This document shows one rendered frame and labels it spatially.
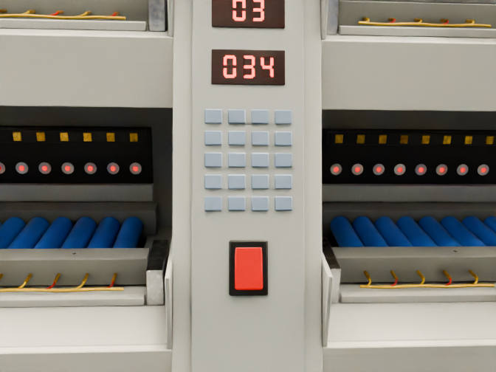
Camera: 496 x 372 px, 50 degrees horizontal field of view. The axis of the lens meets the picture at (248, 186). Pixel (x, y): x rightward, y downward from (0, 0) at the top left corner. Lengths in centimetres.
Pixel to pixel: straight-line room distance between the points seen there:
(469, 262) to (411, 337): 10
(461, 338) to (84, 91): 29
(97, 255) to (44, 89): 13
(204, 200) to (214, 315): 7
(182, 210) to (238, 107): 7
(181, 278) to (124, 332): 6
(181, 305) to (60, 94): 15
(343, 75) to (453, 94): 8
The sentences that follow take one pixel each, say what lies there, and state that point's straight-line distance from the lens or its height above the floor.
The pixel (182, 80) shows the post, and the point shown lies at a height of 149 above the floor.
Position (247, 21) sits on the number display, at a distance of 35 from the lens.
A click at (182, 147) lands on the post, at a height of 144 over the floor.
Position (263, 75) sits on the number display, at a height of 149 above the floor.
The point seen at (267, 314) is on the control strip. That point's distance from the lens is 34.
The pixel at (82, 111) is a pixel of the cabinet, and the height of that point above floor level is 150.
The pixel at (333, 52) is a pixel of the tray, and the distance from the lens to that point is 36.
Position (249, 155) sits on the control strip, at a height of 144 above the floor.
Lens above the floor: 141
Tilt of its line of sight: 2 degrees up
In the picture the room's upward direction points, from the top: straight up
